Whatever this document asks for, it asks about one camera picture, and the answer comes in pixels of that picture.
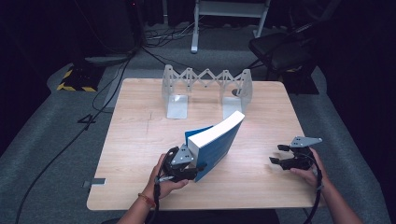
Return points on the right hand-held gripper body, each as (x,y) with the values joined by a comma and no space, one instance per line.
(303,160)

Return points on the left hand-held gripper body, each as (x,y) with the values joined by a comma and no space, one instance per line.
(182,157)

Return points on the blue book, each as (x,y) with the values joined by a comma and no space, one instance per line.
(218,146)

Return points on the person's right hand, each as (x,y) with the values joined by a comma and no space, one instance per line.
(314,175)

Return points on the person's left hand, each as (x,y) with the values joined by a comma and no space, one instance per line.
(162,185)

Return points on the grey expandable metal book stand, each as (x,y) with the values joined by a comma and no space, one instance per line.
(177,105)

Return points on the grey tape strip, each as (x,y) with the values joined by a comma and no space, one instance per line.
(94,182)

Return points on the black chair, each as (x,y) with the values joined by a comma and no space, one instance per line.
(280,51)

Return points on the white metal stand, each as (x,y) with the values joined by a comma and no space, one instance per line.
(195,34)

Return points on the black yellow striped base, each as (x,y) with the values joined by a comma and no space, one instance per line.
(79,79)

